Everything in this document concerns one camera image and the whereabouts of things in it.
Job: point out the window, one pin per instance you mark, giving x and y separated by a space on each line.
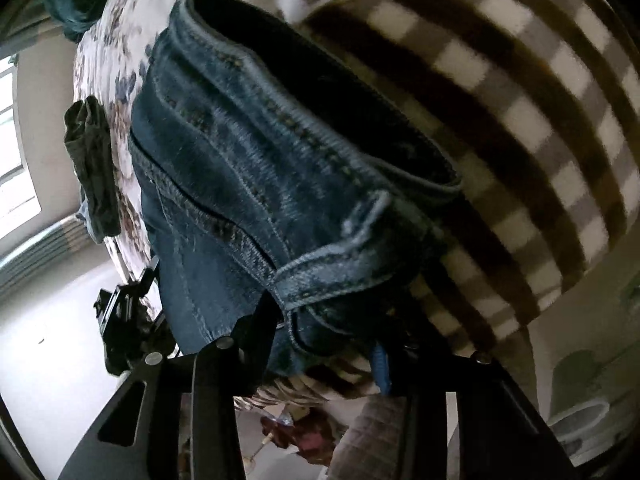
15 185

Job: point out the red patterned cloth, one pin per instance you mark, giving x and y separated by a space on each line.
305 437

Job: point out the large teal pillow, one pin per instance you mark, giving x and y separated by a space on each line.
70 5

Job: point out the blue denim pants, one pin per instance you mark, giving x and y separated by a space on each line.
250 185
92 170

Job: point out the person's grey fleece clothing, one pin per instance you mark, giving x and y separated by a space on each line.
370 440

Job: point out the folded blue denim pants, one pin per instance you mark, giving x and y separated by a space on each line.
92 170

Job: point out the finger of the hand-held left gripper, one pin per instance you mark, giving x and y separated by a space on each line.
149 272

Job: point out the grey-green curtain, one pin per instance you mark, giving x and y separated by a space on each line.
45 250

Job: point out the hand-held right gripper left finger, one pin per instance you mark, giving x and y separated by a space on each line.
250 350

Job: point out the pale green patterned cloth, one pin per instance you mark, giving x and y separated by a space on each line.
585 385

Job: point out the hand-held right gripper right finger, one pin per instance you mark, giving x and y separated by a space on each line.
381 367

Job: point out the brown checked bed sheet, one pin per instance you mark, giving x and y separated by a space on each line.
500 110

